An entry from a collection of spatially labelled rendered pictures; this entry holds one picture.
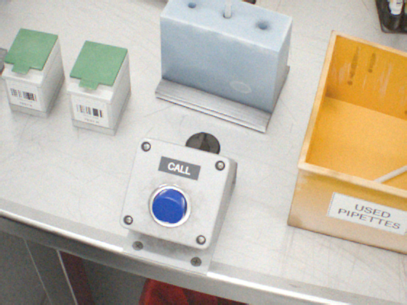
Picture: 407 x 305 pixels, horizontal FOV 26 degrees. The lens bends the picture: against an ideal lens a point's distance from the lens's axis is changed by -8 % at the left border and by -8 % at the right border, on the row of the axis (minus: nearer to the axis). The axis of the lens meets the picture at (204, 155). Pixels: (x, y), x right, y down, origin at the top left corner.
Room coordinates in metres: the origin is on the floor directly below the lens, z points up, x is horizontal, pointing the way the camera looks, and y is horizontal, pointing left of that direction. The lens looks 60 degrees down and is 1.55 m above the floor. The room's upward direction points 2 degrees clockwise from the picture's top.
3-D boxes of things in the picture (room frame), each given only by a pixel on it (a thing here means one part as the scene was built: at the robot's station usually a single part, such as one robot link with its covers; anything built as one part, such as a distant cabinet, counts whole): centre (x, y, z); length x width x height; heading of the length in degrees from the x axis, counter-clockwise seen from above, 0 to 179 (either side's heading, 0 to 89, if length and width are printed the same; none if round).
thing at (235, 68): (0.46, -0.01, 0.92); 0.10 x 0.07 x 0.10; 71
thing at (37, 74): (0.45, 0.15, 0.91); 0.05 x 0.04 x 0.07; 166
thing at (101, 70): (0.43, 0.09, 0.91); 0.05 x 0.04 x 0.07; 166
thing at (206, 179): (0.35, 0.01, 0.92); 0.13 x 0.07 x 0.08; 166
